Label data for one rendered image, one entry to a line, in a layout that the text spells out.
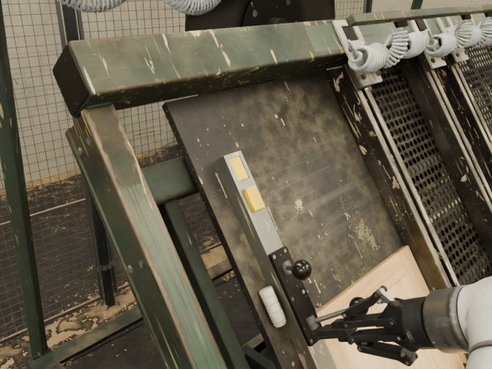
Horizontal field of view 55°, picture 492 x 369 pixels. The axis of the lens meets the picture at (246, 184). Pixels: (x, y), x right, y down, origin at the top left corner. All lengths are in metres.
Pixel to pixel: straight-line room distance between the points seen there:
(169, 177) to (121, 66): 0.25
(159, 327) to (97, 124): 0.37
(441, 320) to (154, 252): 0.45
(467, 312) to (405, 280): 0.64
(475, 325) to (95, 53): 0.69
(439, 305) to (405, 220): 0.64
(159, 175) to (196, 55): 0.25
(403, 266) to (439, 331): 0.61
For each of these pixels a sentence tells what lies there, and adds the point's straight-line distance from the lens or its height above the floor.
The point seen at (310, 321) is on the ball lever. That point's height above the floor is 1.39.
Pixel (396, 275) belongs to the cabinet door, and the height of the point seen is 1.32.
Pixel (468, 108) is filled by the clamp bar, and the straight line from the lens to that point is 1.84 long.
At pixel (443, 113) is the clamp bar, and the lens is 1.66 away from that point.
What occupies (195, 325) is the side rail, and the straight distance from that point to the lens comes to 0.84.
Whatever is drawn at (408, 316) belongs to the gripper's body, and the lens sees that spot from 0.75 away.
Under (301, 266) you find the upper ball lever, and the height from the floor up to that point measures 1.54.
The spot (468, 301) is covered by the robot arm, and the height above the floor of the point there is 1.63.
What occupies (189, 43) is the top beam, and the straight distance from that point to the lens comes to 0.96.
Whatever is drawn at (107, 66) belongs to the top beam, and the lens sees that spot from 0.85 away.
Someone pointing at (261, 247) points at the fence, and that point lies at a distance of 0.96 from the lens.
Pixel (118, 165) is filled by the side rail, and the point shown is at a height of 1.73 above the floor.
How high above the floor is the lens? 2.00
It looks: 23 degrees down
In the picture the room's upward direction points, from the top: straight up
